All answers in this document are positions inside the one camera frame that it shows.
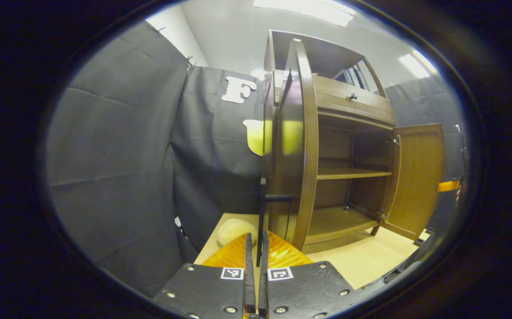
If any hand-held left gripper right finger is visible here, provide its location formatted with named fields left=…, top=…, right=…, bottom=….
left=258, top=230, right=354, bottom=319

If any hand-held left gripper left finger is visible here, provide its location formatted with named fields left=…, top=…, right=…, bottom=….
left=153, top=233, right=256, bottom=319

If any wooden shoe cabinet door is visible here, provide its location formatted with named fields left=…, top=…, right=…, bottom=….
left=380, top=123, right=446, bottom=241
left=268, top=39, right=320, bottom=252

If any black door handle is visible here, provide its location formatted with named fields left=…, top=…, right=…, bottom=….
left=256, top=177, right=293, bottom=266

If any wooden double-door shoe cabinet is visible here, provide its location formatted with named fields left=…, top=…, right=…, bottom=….
left=262, top=30, right=446, bottom=255

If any wooden cabinet shelf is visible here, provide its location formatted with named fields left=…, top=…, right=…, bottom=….
left=317, top=167, right=393, bottom=180

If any wooden cabinet drawer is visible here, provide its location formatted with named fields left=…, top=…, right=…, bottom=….
left=274, top=71, right=396, bottom=127

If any pale yellow plush toy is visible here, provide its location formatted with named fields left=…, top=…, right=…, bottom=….
left=217, top=218, right=258, bottom=246

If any small ceiling light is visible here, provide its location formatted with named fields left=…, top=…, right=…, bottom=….
left=399, top=50, right=438, bottom=79

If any black backdrop cloth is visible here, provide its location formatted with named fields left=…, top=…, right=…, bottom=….
left=45, top=21, right=467, bottom=297

